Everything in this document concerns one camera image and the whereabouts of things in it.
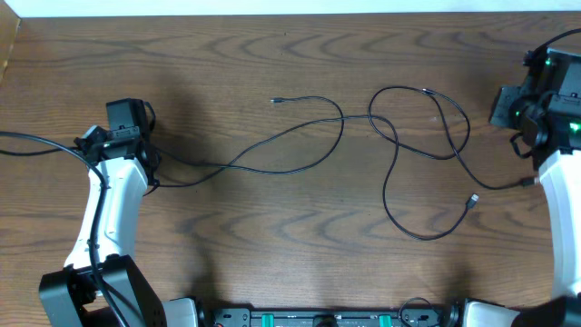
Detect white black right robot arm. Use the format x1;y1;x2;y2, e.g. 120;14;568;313
458;45;580;327

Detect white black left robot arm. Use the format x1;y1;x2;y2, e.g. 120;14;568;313
39;98;167;326

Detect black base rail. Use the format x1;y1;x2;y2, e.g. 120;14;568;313
162;297;523;327

